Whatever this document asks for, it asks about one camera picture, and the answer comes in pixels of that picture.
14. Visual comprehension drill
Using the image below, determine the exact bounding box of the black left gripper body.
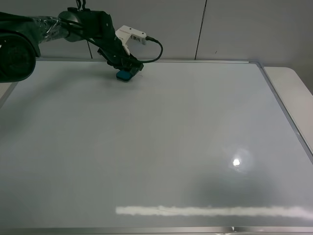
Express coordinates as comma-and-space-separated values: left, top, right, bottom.
97, 36, 143, 73

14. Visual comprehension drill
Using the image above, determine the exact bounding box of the teal whiteboard eraser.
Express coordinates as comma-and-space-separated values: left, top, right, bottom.
116, 70, 136, 83

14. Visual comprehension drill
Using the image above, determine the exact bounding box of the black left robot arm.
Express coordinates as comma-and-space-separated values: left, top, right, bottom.
0, 0, 144, 83

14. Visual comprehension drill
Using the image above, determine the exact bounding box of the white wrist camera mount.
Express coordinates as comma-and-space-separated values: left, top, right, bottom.
115, 25, 147, 55

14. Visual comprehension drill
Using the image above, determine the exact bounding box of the black left camera cable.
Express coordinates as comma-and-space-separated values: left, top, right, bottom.
135, 35, 163, 64

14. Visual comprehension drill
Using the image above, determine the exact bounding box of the white whiteboard with aluminium frame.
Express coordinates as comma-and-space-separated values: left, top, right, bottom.
0, 61, 313, 235

